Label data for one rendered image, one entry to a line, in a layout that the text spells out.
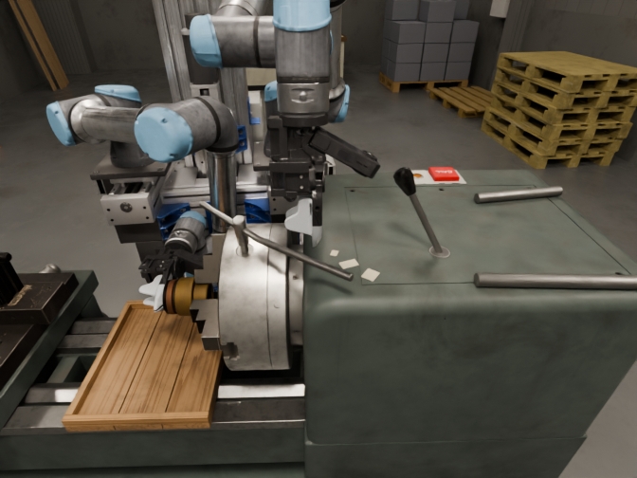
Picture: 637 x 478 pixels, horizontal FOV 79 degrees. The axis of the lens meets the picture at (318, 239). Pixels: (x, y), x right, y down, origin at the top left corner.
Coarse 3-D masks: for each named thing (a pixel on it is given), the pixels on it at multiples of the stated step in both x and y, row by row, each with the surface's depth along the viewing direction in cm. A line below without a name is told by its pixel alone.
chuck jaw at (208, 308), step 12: (192, 300) 82; (204, 300) 82; (216, 300) 82; (192, 312) 80; (204, 312) 79; (216, 312) 79; (204, 324) 78; (216, 324) 76; (204, 336) 73; (216, 336) 73; (204, 348) 75; (216, 348) 75; (228, 348) 73
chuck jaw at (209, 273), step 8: (216, 240) 83; (216, 248) 83; (208, 256) 83; (216, 256) 83; (208, 264) 83; (216, 264) 83; (200, 272) 83; (208, 272) 83; (216, 272) 83; (200, 280) 83; (208, 280) 83; (216, 280) 83
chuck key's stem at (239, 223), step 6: (240, 216) 68; (234, 222) 67; (240, 222) 67; (234, 228) 68; (240, 228) 67; (240, 234) 69; (240, 240) 70; (246, 240) 71; (240, 246) 71; (246, 246) 72; (246, 252) 74
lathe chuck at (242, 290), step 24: (240, 264) 72; (264, 264) 72; (240, 288) 70; (264, 288) 70; (240, 312) 70; (264, 312) 70; (240, 336) 71; (264, 336) 71; (240, 360) 74; (264, 360) 75
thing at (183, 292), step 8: (168, 280) 85; (176, 280) 85; (184, 280) 84; (192, 280) 83; (168, 288) 82; (176, 288) 82; (184, 288) 82; (192, 288) 82; (200, 288) 83; (208, 288) 84; (168, 296) 82; (176, 296) 81; (184, 296) 81; (192, 296) 82; (200, 296) 82; (208, 296) 88; (168, 304) 82; (176, 304) 81; (184, 304) 81; (168, 312) 83; (176, 312) 84; (184, 312) 82
